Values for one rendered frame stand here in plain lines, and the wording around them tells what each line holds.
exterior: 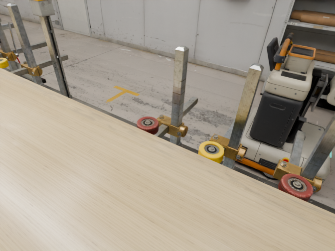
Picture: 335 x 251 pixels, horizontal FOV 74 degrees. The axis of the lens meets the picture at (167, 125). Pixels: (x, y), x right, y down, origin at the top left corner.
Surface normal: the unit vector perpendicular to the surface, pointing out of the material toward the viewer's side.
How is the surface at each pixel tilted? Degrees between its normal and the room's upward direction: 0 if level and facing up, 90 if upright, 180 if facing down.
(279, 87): 90
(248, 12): 90
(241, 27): 90
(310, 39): 90
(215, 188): 0
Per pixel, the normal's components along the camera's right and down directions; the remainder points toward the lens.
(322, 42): -0.53, 0.49
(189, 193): 0.04, -0.80
